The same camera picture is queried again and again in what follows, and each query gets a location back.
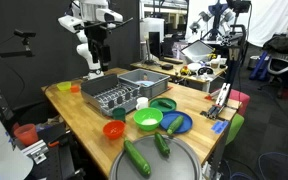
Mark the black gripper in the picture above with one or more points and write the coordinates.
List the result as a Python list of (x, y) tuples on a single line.
[(95, 33)]

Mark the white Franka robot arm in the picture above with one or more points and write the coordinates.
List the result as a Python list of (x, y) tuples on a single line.
[(94, 10)]

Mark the pale plate in bin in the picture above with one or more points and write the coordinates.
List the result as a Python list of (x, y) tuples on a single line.
[(145, 83)]

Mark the green plate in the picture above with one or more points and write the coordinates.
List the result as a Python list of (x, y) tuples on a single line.
[(155, 106)]

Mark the medium light green zucchini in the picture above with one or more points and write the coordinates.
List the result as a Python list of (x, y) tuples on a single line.
[(175, 125)]

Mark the short green zucchini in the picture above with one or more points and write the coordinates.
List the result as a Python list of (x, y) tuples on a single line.
[(162, 144)]

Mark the long green zucchini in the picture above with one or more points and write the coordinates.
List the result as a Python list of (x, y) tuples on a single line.
[(136, 157)]

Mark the blue plate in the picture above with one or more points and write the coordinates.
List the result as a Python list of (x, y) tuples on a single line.
[(186, 125)]

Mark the large grey round plate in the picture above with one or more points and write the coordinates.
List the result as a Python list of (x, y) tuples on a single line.
[(177, 163)]

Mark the grey dish rack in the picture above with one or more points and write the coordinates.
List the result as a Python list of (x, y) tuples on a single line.
[(97, 85)]

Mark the small orange bowl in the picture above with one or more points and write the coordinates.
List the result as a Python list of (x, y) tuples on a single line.
[(75, 89)]

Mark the small yellow bowl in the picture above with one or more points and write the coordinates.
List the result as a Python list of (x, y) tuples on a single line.
[(64, 86)]

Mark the black computer monitor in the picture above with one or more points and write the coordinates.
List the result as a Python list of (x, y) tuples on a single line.
[(154, 45)]

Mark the white tank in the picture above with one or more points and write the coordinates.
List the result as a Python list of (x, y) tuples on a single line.
[(150, 25)]

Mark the dark green cup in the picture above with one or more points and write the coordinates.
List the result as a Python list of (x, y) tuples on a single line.
[(119, 114)]

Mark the white mug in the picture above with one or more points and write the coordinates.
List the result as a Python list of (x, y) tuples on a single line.
[(142, 102)]

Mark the grey plastic bin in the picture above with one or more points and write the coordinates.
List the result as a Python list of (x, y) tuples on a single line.
[(157, 88)]

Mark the green bowl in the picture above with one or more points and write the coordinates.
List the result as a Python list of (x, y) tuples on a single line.
[(139, 116)]

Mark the black keyboard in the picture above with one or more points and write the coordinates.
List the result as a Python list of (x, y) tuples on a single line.
[(174, 60)]

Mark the red bowl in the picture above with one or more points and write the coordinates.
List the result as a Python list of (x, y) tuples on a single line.
[(114, 129)]

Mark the yellow toy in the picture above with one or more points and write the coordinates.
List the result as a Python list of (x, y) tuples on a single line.
[(184, 70)]

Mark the white bowl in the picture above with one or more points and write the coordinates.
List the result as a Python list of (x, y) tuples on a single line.
[(194, 67)]

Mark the orange plastic cup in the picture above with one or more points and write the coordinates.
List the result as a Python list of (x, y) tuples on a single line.
[(26, 135)]

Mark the white plastic bottle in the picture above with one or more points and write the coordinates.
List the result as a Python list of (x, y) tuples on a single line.
[(215, 62)]

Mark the blue light stand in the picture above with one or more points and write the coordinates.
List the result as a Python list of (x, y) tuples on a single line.
[(215, 15)]

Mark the white black clamp tool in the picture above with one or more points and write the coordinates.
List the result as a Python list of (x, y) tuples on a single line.
[(221, 96)]

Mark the white rounded machine housing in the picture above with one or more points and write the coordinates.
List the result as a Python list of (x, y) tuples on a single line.
[(0, 150)]

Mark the blue tape patch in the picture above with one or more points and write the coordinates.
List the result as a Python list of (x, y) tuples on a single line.
[(220, 127)]

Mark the pink stool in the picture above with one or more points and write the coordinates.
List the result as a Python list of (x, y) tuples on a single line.
[(240, 100)]

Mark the green stool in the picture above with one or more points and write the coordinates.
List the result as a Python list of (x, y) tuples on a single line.
[(235, 126)]

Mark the metal bucket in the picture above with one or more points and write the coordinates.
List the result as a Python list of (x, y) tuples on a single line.
[(254, 62)]

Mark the blue stand legs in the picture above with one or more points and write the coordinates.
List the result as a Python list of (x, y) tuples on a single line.
[(258, 66)]

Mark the office chair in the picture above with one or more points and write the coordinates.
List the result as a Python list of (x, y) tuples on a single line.
[(284, 66)]

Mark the black jacket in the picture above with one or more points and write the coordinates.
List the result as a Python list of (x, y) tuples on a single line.
[(284, 43)]

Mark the black camera on mount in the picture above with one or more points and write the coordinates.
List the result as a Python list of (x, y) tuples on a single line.
[(24, 33)]

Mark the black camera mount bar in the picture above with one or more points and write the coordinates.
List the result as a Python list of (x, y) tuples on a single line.
[(7, 54)]

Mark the aluminium extrusion bracket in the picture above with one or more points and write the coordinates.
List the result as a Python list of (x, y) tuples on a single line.
[(35, 150)]

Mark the black metal camera frame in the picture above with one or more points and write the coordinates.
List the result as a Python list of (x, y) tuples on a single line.
[(232, 63)]

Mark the black camera atop frame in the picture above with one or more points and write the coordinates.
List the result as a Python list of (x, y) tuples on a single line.
[(239, 6)]

